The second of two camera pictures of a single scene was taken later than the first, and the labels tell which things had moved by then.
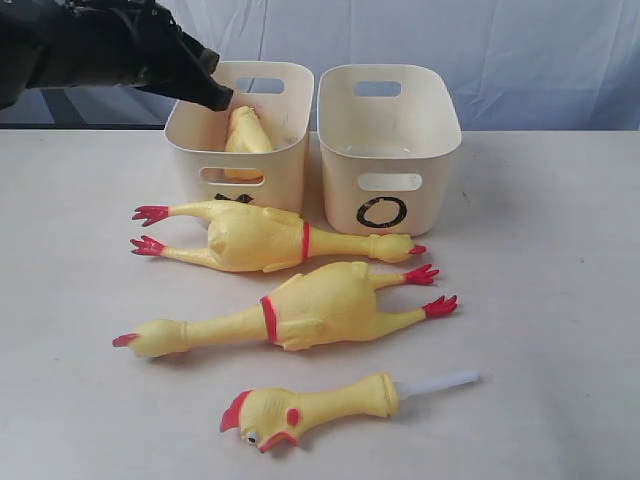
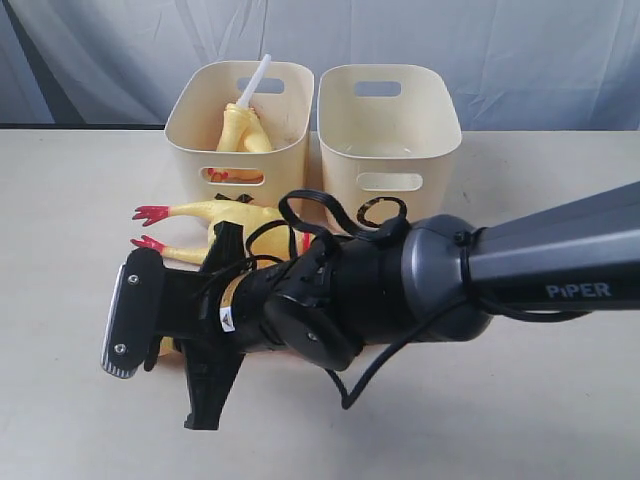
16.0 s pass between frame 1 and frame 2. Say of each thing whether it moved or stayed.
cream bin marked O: stayed
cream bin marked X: stayed
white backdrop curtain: stayed
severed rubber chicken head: moved
